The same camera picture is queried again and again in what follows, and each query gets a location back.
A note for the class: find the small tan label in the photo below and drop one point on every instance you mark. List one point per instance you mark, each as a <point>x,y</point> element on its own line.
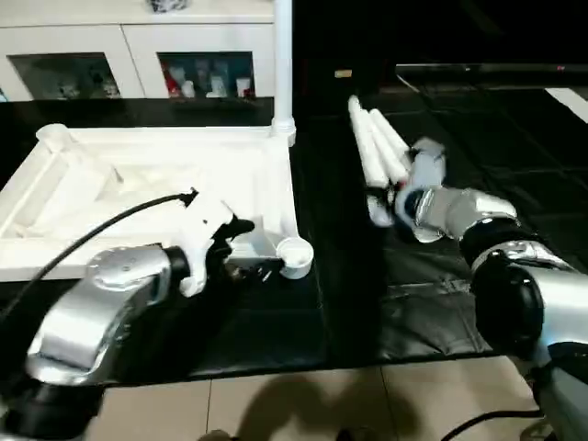
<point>344,73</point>

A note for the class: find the black metal rail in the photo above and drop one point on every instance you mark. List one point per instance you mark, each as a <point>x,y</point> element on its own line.
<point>491,69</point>

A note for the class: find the white flat strip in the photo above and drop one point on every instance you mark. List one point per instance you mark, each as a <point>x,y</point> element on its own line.
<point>569,103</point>

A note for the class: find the red labelled package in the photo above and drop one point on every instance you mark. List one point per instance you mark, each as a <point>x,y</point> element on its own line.
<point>173,80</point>

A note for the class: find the black work mat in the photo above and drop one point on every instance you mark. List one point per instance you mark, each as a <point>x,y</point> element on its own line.
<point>413,298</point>

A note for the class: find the white plastic table top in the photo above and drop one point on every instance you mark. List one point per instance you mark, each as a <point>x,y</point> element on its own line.
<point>138,174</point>

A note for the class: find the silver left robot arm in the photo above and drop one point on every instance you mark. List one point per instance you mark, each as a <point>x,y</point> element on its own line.
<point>92,312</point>

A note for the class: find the white plastic table leg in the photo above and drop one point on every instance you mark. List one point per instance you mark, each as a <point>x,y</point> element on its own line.
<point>283,59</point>
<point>395,133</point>
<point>388,142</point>
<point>367,142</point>

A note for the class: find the white canister red base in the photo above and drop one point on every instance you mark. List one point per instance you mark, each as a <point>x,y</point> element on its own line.
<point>243,87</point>

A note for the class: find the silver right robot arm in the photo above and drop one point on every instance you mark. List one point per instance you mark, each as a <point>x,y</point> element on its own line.
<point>505,257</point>

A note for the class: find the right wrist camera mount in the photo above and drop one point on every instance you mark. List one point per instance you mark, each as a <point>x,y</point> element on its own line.
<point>427,161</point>

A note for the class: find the white glass-door cabinet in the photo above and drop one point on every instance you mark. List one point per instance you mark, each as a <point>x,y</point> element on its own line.
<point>138,37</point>

